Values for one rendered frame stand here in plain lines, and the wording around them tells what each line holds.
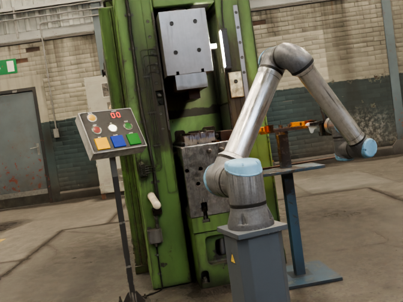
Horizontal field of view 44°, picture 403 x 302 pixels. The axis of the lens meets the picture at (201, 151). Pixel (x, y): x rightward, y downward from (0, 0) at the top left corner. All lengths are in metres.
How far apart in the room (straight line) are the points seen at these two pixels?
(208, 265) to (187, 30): 1.48
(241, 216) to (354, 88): 7.65
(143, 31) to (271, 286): 1.92
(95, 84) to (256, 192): 6.81
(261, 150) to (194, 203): 0.63
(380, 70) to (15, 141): 6.78
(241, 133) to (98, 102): 6.52
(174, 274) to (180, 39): 1.53
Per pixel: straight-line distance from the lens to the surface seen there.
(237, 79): 3.32
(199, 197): 3.09
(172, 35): 3.17
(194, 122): 3.61
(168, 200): 3.27
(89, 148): 2.83
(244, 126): 2.18
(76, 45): 9.40
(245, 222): 1.97
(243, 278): 2.00
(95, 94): 8.58
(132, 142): 2.91
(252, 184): 1.96
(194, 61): 3.16
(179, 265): 3.36
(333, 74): 9.40
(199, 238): 3.14
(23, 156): 9.62
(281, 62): 2.23
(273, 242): 2.00
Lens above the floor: 1.04
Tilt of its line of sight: 3 degrees down
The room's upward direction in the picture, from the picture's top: 8 degrees counter-clockwise
